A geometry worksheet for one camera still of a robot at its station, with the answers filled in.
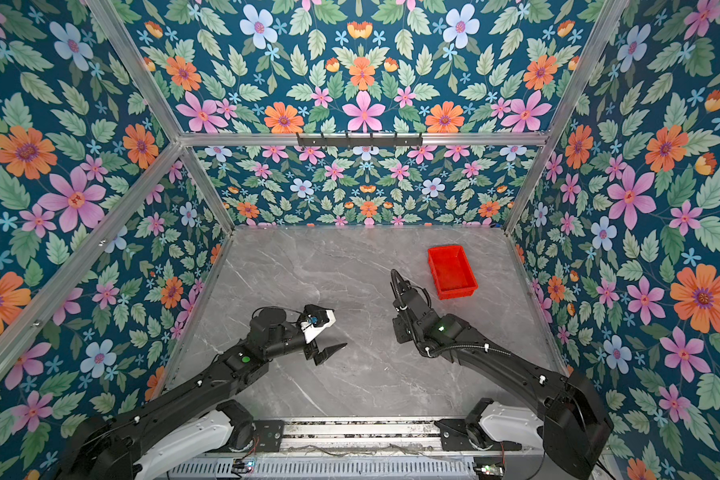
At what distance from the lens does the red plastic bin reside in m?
1.00

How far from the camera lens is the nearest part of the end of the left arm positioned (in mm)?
607

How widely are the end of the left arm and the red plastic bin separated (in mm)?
477
